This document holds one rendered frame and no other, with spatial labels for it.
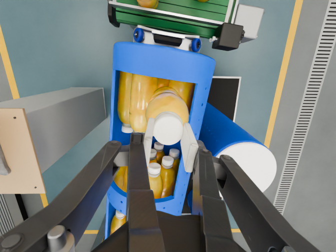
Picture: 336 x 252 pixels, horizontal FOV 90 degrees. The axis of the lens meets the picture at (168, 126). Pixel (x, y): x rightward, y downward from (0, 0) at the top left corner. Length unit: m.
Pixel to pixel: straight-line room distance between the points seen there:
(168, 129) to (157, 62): 0.20
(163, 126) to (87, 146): 1.77
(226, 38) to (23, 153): 0.86
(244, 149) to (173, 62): 0.46
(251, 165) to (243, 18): 0.58
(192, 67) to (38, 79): 1.71
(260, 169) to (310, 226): 2.43
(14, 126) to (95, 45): 1.08
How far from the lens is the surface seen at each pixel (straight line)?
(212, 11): 0.76
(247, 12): 0.85
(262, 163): 0.78
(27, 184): 0.96
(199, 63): 0.41
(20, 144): 0.87
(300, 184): 2.62
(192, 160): 0.16
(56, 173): 2.28
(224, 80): 1.56
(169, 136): 0.21
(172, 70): 0.38
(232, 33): 0.66
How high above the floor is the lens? 1.61
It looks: 71 degrees down
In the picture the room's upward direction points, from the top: 176 degrees clockwise
